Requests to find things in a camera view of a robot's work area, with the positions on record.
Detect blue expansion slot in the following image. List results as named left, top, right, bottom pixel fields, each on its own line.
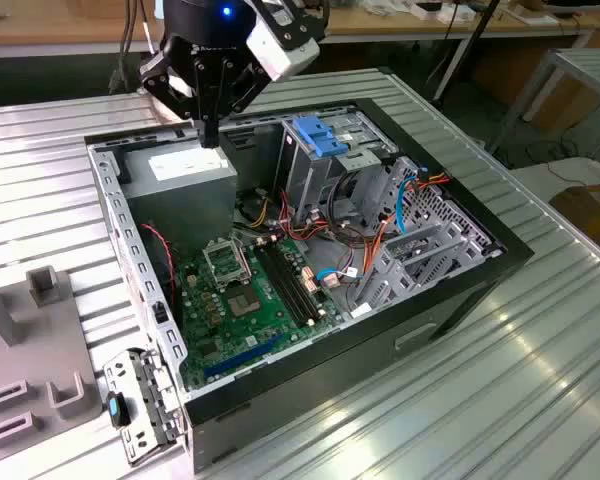
left=203, top=333, right=284, bottom=379

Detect grey power supply unit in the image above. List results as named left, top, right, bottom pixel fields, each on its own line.
left=119, top=137, right=239, bottom=251

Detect grey parts rack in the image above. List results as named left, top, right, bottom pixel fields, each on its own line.
left=0, top=252, right=104, bottom=449

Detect black tripod pole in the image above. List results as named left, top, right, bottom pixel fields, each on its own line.
left=432, top=0, right=501, bottom=101

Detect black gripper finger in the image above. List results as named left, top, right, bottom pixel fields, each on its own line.
left=210, top=58, right=272, bottom=149
left=140, top=49, right=212, bottom=149

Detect grey arm base cables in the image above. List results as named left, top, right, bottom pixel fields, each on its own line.
left=107, top=0, right=154, bottom=95

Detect green motherboard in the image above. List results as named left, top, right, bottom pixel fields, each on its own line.
left=172, top=234, right=344, bottom=394

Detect red black power wire bundle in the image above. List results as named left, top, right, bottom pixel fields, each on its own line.
left=278, top=188, right=342, bottom=247

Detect metal socket cover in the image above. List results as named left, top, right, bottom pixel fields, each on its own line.
left=202, top=239, right=254, bottom=290

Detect black open PC case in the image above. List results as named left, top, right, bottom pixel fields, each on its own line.
left=82, top=97, right=536, bottom=476

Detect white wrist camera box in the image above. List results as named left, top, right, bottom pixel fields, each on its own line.
left=244, top=0, right=322, bottom=84

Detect orange wire bundle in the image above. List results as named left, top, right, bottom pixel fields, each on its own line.
left=359, top=172, right=452, bottom=281

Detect black looped wire bundle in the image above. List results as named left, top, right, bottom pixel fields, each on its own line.
left=328, top=172, right=372, bottom=237

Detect blue data wire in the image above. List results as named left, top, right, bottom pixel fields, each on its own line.
left=395, top=177, right=417, bottom=236

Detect silver expansion bracket plate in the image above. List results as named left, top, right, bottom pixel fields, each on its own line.
left=102, top=347, right=189, bottom=466

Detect blue plastic drive latch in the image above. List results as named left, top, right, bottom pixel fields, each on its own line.
left=290, top=115, right=349, bottom=157

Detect black RAM slot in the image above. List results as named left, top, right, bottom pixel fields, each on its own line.
left=253, top=244, right=301, bottom=329
left=272, top=240, right=321, bottom=321
left=266, top=242, right=315, bottom=324
left=259, top=243, right=308, bottom=326

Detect red black fan wire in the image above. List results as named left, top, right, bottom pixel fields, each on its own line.
left=140, top=223, right=177, bottom=307

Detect wooden desk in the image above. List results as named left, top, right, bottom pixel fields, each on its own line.
left=0, top=0, right=600, bottom=59

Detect CPU socket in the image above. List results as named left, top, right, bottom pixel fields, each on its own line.
left=224, top=282, right=261, bottom=319

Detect blue wire with white plug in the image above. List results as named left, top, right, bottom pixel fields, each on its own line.
left=317, top=268, right=362, bottom=290

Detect grey metal disk bay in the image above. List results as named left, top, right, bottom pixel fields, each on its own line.
left=352, top=219, right=501, bottom=321

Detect brown cardboard box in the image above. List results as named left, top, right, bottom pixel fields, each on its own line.
left=549, top=182, right=600, bottom=246

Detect yellow wire bundle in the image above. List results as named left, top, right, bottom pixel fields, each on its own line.
left=243, top=193, right=282, bottom=232

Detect grey optical drive cage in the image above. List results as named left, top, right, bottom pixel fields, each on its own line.
left=274, top=107, right=399, bottom=221

